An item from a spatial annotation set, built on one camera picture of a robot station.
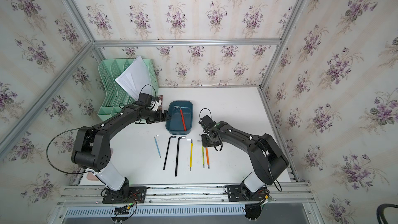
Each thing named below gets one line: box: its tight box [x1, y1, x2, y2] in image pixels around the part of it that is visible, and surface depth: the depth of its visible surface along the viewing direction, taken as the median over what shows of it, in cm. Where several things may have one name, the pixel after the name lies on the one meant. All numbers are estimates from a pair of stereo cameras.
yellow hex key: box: [186, 138, 194, 172], surface depth 90 cm
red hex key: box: [174, 105, 188, 132], surface depth 100 cm
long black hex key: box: [174, 136, 187, 177], surface depth 88 cm
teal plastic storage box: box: [165, 100, 194, 135], surface depth 101 cm
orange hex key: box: [205, 147, 210, 170], surface depth 87 cm
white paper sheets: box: [114, 55, 153, 101], surface depth 95 cm
